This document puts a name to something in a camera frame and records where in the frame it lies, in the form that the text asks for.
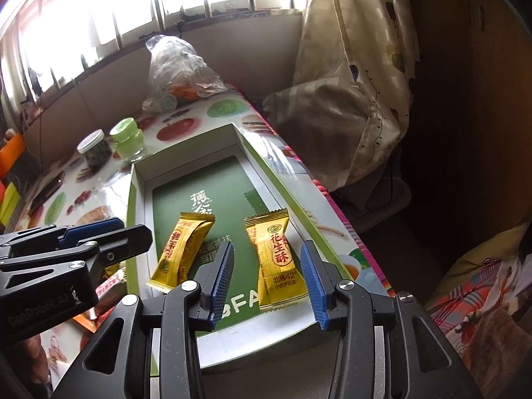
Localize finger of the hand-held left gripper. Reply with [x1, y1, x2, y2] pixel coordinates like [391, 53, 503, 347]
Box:
[0, 217, 126, 261]
[0, 224, 154, 296]

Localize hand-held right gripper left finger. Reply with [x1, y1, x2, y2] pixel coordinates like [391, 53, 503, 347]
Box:
[50, 241, 236, 399]

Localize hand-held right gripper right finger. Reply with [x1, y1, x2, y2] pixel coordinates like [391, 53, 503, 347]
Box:
[299, 240, 485, 399]

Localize yellow candy packet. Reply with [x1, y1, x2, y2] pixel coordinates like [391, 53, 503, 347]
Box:
[244, 209, 311, 316]
[145, 212, 217, 294]

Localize green and white cardboard box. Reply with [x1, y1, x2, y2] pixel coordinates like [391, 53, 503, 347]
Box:
[126, 122, 355, 380]

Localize person's left hand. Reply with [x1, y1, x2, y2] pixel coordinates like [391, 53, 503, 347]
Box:
[19, 332, 57, 389]

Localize gold snack stick packet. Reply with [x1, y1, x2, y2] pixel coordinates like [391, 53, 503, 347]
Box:
[95, 268, 128, 305]

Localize white lid jar dark contents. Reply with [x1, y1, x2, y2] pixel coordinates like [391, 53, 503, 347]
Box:
[77, 130, 114, 172]

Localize yellow-green box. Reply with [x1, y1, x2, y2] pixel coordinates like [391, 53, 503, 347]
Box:
[0, 181, 20, 234]

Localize green lid glass jar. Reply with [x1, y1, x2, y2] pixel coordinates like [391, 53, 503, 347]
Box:
[109, 117, 147, 163]

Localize orange round box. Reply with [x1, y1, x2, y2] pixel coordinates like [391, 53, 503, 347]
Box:
[0, 135, 28, 180]

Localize fruit print tablecloth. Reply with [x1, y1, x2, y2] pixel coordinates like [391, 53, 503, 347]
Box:
[0, 85, 393, 399]

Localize pale green round lid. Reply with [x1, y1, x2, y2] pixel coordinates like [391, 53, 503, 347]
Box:
[142, 93, 178, 114]

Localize colourful printed cushion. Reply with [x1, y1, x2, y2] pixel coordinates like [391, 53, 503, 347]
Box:
[423, 220, 532, 368]

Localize clear plastic bag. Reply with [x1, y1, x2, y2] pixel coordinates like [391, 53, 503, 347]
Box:
[145, 34, 228, 101]

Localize barred window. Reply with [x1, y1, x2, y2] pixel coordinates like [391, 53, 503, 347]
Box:
[0, 0, 309, 106]

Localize brown wooden wardrobe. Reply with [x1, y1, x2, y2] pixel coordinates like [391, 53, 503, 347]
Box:
[399, 0, 532, 287]

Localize cream leaf print curtain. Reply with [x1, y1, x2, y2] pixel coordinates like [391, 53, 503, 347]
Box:
[263, 0, 421, 190]

